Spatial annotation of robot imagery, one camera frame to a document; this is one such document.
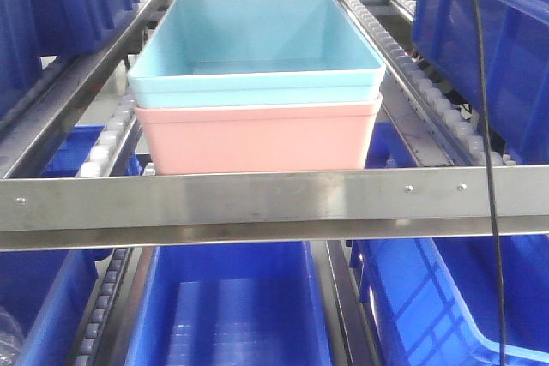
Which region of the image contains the pink plastic box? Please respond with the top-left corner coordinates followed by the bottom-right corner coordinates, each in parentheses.
top-left (135, 96), bottom-right (383, 175)

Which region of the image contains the light blue plastic box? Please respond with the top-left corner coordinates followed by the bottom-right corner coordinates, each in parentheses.
top-left (128, 0), bottom-right (386, 109)

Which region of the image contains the stainless steel shelf rack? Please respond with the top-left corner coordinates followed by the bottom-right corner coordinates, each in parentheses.
top-left (0, 0), bottom-right (549, 366)

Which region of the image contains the blue crate lower middle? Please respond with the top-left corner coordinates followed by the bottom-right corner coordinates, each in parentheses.
top-left (125, 242), bottom-right (332, 365)

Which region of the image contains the blue crate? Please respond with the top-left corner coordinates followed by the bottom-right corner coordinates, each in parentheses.
top-left (350, 235), bottom-right (548, 365)
top-left (412, 0), bottom-right (548, 165)
top-left (1, 0), bottom-right (139, 115)
top-left (0, 123), bottom-right (142, 366)
top-left (125, 242), bottom-right (332, 365)

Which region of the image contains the blue crate lower right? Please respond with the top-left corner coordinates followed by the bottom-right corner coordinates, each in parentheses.
top-left (350, 235), bottom-right (548, 365)

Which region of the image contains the blue crate lower left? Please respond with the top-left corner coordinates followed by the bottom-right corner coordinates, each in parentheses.
top-left (0, 123), bottom-right (142, 366)

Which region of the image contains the blue crate upper left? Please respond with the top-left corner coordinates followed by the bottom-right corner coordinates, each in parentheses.
top-left (1, 0), bottom-right (139, 115)

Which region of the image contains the blue crate upper right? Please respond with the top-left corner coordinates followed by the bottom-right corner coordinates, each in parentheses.
top-left (412, 0), bottom-right (548, 165)

